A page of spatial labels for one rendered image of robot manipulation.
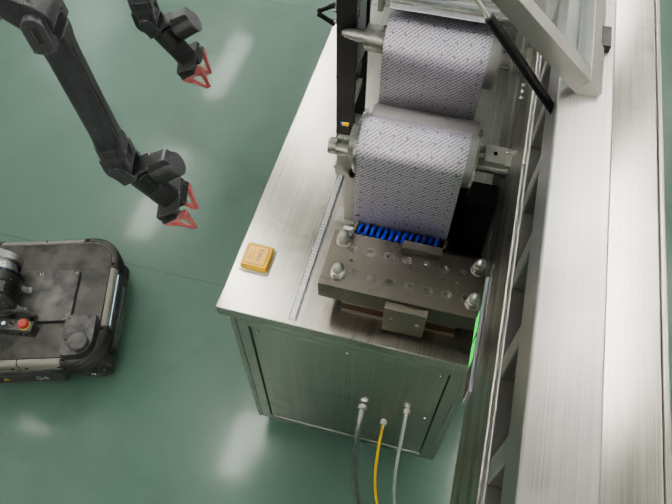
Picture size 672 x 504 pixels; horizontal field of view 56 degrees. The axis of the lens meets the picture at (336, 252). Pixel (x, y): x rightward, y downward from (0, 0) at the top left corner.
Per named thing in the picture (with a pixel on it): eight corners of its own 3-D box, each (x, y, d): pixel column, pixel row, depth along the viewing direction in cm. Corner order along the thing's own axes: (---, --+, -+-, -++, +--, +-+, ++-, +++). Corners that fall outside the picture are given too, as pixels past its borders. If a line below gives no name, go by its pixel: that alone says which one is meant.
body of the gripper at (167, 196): (186, 180, 153) (165, 162, 147) (182, 213, 147) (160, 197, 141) (165, 189, 155) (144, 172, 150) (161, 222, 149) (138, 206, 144)
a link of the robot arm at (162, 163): (111, 142, 140) (105, 172, 135) (150, 122, 136) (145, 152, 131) (149, 172, 149) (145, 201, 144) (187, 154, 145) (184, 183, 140)
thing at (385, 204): (353, 221, 159) (355, 173, 143) (446, 240, 156) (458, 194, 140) (353, 222, 159) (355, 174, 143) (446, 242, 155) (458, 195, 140)
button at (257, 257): (249, 246, 169) (248, 241, 167) (274, 252, 168) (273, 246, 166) (240, 267, 165) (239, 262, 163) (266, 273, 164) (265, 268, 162)
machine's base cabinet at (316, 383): (398, 11, 368) (413, -148, 296) (509, 29, 359) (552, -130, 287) (259, 423, 234) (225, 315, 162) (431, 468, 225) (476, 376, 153)
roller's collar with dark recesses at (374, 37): (369, 39, 154) (370, 16, 149) (393, 43, 153) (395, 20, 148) (363, 56, 151) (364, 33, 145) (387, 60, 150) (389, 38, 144)
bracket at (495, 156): (485, 148, 138) (487, 142, 137) (511, 153, 137) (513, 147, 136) (482, 165, 136) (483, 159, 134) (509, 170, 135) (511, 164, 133)
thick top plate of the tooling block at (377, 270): (335, 242, 161) (335, 228, 156) (491, 276, 156) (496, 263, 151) (318, 295, 153) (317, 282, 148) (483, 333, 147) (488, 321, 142)
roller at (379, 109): (375, 127, 164) (378, 92, 154) (473, 146, 160) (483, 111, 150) (364, 161, 157) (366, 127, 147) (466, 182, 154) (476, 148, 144)
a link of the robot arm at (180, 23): (139, 3, 167) (135, 24, 163) (173, -17, 163) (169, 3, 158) (170, 35, 176) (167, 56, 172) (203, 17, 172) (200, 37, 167)
